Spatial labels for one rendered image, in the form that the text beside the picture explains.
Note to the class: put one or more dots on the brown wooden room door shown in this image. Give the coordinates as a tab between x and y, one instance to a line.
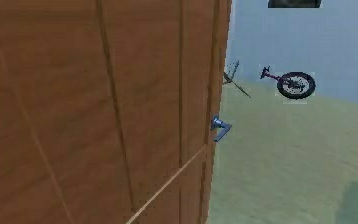
97	110

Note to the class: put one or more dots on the dark framed wall picture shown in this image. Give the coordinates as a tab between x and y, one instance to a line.
293	3

